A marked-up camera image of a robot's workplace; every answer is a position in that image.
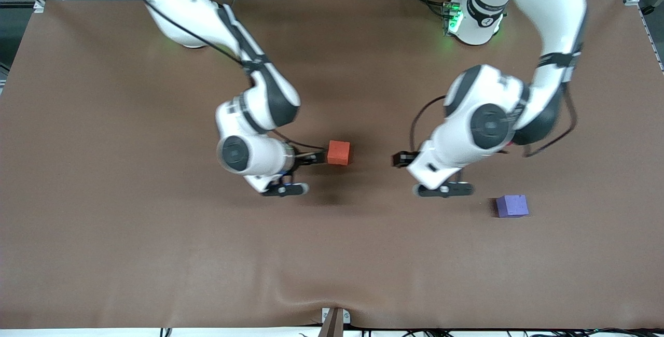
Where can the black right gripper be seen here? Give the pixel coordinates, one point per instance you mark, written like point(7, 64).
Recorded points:
point(305, 159)

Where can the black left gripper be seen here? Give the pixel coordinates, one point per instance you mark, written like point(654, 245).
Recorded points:
point(402, 159)

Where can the orange foam cube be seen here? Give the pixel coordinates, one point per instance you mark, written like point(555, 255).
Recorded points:
point(339, 153)

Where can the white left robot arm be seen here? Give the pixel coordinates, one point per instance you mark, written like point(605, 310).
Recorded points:
point(550, 15)

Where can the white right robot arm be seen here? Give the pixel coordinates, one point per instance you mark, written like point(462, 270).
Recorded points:
point(259, 155)

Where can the brown table mat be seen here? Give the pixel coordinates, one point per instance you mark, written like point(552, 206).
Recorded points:
point(332, 249)

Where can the purple foam cube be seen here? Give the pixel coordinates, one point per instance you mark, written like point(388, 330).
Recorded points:
point(512, 205)

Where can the small green-lit circuit board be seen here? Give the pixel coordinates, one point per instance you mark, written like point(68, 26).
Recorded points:
point(448, 18)

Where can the metal clamp bracket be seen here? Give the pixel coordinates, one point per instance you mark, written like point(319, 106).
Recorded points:
point(335, 321)

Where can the white corner bracket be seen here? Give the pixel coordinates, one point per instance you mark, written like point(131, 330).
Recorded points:
point(39, 7)

